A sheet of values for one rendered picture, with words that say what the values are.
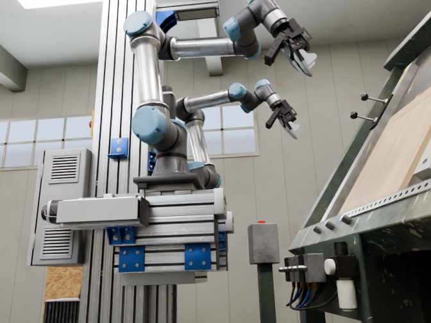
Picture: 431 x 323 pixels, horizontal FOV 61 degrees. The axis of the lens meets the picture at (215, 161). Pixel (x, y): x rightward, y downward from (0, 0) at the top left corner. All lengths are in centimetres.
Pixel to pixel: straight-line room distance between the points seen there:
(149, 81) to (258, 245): 86
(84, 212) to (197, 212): 36
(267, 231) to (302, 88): 387
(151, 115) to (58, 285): 217
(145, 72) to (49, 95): 487
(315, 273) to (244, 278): 349
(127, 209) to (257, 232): 72
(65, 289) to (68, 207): 194
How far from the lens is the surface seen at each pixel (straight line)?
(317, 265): 126
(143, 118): 125
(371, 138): 180
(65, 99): 604
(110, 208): 121
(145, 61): 139
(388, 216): 103
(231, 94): 184
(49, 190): 163
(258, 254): 169
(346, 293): 115
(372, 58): 583
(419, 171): 98
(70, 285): 315
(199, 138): 205
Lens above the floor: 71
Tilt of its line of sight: 17 degrees up
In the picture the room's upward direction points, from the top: 2 degrees counter-clockwise
